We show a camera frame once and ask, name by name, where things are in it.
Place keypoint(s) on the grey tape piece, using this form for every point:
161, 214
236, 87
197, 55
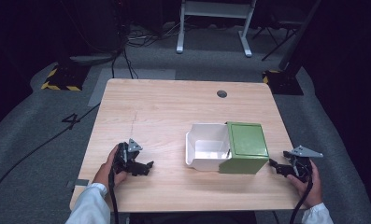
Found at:
81, 182

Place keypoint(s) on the green drawer box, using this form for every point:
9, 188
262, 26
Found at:
247, 146

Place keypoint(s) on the black folding stand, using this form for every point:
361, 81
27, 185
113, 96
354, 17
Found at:
276, 34

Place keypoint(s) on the person's right hand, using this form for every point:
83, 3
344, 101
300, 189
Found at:
314, 193

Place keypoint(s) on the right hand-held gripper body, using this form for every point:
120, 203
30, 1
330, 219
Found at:
302, 163

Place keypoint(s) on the white metal desk frame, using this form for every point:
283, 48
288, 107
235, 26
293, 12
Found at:
216, 11

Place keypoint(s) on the white plastic drawer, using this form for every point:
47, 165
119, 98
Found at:
206, 149

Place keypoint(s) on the person's left hand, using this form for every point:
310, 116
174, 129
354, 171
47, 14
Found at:
103, 172

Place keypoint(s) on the grey round table grommet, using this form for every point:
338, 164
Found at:
221, 94

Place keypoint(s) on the black stand base with pole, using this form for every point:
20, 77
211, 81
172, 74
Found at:
286, 82

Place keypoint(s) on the black stand base striped edge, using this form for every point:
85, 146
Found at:
66, 79

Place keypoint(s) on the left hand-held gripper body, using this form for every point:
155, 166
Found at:
123, 155

